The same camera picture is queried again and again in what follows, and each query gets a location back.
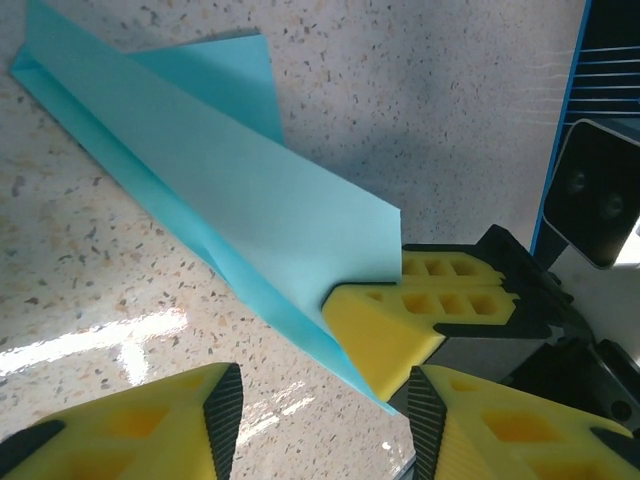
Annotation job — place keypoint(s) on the blue edge strip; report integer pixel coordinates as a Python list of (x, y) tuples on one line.
[(567, 75)]

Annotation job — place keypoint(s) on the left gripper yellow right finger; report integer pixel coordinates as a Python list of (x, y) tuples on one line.
[(510, 430)]

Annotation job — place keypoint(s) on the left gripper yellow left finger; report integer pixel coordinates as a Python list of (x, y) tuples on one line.
[(125, 430)]

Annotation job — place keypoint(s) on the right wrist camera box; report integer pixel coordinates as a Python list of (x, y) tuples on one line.
[(590, 200)]

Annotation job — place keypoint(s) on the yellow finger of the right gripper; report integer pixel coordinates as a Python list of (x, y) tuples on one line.
[(440, 265), (380, 345)]

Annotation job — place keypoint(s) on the teal paper sheet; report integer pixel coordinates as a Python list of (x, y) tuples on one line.
[(210, 165)]

